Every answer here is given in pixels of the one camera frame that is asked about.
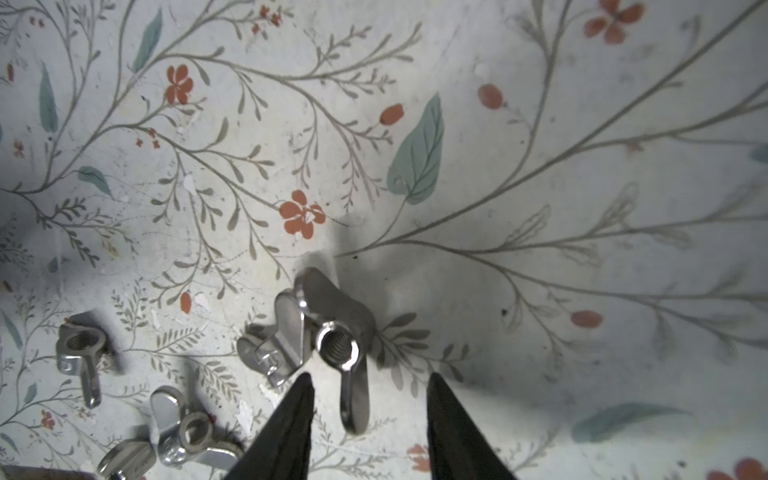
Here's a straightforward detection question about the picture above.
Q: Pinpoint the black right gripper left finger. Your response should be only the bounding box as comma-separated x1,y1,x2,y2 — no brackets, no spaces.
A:
224,373,315,480

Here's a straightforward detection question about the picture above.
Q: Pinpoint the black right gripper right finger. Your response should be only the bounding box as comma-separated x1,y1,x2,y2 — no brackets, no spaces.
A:
427,373,516,480

